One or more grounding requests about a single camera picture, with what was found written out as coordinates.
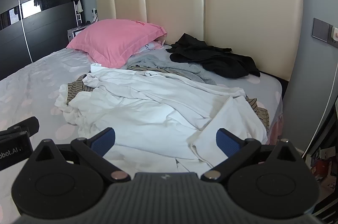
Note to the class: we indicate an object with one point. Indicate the grey wall switch panel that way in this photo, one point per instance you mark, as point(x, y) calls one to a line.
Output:
point(320, 29)

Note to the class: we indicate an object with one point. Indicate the black sliding wardrobe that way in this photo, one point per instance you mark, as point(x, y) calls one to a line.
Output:
point(39, 23)

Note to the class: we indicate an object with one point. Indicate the beige padded headboard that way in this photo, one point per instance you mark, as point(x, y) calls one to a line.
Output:
point(237, 7)

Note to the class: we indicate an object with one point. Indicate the bed with grey dotted sheet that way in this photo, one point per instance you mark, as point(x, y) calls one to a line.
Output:
point(37, 76)

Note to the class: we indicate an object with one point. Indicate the black garment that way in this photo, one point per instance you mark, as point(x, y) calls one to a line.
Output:
point(211, 57)

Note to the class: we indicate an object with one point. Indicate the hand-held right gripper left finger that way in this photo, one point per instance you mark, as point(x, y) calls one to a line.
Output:
point(104, 142)

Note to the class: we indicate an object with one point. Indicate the grey garment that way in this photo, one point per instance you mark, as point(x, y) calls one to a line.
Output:
point(163, 62)

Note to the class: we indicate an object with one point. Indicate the white bedside table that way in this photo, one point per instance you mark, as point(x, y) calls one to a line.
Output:
point(74, 32)

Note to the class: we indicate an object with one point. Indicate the white printed pillow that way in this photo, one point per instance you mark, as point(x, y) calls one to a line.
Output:
point(150, 46)

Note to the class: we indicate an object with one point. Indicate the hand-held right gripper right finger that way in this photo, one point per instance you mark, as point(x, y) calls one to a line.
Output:
point(225, 142)

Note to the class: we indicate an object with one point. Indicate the cream sweatshirt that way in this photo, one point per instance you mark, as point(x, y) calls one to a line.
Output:
point(232, 121)

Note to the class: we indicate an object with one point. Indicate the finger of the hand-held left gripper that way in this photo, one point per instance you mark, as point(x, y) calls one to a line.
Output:
point(27, 124)

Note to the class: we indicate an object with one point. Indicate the white smooth shirt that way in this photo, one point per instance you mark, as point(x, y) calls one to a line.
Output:
point(148, 87)

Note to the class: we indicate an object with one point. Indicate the pink pillow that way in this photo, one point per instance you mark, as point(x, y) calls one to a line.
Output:
point(111, 40)

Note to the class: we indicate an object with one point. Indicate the brown striped garment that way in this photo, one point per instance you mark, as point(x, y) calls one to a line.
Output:
point(76, 87)

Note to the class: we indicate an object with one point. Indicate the cluttered shelf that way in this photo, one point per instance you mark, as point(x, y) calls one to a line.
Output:
point(326, 155)

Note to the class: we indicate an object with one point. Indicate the white wall charger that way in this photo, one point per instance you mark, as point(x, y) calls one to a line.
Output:
point(334, 34)

